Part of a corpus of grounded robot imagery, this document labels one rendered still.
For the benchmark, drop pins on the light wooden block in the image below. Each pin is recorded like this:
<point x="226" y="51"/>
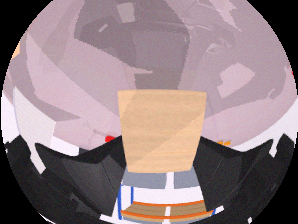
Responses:
<point x="160" y="128"/>

